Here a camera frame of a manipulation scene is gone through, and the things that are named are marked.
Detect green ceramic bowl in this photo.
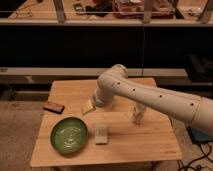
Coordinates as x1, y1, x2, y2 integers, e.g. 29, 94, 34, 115
50, 117, 88, 155

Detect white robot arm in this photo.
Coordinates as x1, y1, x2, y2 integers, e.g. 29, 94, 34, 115
82, 64, 213, 136

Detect beige sponge block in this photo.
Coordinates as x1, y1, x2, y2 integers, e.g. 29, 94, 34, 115
95, 123, 108, 145

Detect wooden table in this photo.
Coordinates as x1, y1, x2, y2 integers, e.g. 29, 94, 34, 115
30, 80, 182, 167

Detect brown chocolate bar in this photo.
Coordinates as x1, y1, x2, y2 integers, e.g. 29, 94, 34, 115
43, 102, 65, 114

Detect black device on shelf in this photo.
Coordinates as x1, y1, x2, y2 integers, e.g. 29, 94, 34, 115
73, 3, 85, 15

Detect red tray on shelf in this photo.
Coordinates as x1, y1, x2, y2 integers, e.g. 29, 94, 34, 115
112, 0, 174, 18

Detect dark box right background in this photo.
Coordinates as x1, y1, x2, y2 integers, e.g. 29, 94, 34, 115
186, 54, 213, 82

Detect long wooden bench rail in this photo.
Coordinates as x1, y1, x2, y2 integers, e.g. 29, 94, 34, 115
0, 67, 187, 77

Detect black floor cables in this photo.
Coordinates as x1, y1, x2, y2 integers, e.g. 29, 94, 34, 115
177, 141, 213, 171

